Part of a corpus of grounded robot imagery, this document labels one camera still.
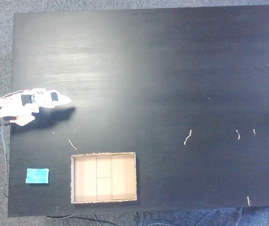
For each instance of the open cardboard box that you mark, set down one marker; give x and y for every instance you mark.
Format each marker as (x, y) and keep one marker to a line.
(103, 178)

